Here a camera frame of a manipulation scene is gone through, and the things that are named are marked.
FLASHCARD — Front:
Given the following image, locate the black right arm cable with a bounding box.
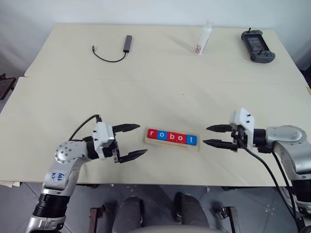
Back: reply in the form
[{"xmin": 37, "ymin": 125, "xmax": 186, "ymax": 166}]
[
  {"xmin": 239, "ymin": 138, "xmax": 301, "ymax": 231},
  {"xmin": 272, "ymin": 150, "xmax": 297, "ymax": 207}
]

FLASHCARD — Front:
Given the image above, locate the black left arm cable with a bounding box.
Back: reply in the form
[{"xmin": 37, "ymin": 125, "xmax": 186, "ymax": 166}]
[{"xmin": 68, "ymin": 113, "xmax": 103, "ymax": 142}]

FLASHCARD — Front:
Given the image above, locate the white bottle with red label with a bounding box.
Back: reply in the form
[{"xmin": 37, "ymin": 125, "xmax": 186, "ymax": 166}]
[{"xmin": 194, "ymin": 19, "xmax": 214, "ymax": 56}]

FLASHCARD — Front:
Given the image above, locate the grey USB hub with cable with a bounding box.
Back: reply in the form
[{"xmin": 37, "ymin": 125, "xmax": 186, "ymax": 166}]
[{"xmin": 91, "ymin": 34, "xmax": 133, "ymax": 63}]

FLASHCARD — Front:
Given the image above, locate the light wooden letter tray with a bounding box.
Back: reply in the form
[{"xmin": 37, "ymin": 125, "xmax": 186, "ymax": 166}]
[{"xmin": 143, "ymin": 128, "xmax": 200, "ymax": 152}]

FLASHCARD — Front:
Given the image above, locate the rusty brown metal frame bar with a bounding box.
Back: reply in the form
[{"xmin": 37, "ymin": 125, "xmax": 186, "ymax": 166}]
[
  {"xmin": 89, "ymin": 206, "xmax": 109, "ymax": 233},
  {"xmin": 213, "ymin": 205, "xmax": 242, "ymax": 233}
]

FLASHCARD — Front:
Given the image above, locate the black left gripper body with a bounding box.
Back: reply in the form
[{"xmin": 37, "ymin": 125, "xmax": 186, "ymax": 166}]
[{"xmin": 101, "ymin": 125, "xmax": 121, "ymax": 164}]

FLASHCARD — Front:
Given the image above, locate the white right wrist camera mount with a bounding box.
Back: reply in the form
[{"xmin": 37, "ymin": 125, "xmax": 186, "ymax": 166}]
[{"xmin": 229, "ymin": 107, "xmax": 256, "ymax": 148}]

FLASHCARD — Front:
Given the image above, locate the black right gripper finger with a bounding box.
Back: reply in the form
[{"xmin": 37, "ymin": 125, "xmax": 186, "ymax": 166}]
[
  {"xmin": 203, "ymin": 138, "xmax": 238, "ymax": 151},
  {"xmin": 206, "ymin": 124, "xmax": 236, "ymax": 133}
]

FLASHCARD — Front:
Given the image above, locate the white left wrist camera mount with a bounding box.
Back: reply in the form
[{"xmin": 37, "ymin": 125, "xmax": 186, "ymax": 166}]
[{"xmin": 91, "ymin": 121, "xmax": 116, "ymax": 161}]

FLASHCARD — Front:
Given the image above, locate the dark stand beside table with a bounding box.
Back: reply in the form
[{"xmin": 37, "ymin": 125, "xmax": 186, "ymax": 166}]
[{"xmin": 0, "ymin": 72, "xmax": 17, "ymax": 100}]

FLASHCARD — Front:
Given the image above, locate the black handheld controller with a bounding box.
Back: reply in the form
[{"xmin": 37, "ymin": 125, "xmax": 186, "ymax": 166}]
[{"xmin": 241, "ymin": 27, "xmax": 276, "ymax": 63}]

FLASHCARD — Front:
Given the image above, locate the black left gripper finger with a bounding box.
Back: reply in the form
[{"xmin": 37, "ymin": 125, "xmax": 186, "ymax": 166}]
[
  {"xmin": 118, "ymin": 149, "xmax": 149, "ymax": 164},
  {"xmin": 113, "ymin": 123, "xmax": 141, "ymax": 134}
]

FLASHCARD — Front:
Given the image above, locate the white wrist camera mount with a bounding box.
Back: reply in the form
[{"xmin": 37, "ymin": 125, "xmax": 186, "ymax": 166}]
[
  {"xmin": 229, "ymin": 107, "xmax": 256, "ymax": 148},
  {"xmin": 91, "ymin": 121, "xmax": 116, "ymax": 161}
]

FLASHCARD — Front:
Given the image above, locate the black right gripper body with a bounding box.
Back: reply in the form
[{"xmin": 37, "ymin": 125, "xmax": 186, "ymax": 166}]
[{"xmin": 229, "ymin": 123, "xmax": 248, "ymax": 153}]

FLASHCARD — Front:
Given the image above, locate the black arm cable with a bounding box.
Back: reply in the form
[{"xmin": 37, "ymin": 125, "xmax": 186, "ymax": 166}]
[
  {"xmin": 68, "ymin": 113, "xmax": 103, "ymax": 142},
  {"xmin": 239, "ymin": 138, "xmax": 301, "ymax": 231},
  {"xmin": 272, "ymin": 150, "xmax": 297, "ymax": 207}
]

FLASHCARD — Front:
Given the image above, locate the grey rounded shape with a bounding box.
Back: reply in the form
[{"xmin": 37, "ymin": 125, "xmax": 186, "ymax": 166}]
[{"xmin": 117, "ymin": 196, "xmax": 144, "ymax": 229}]

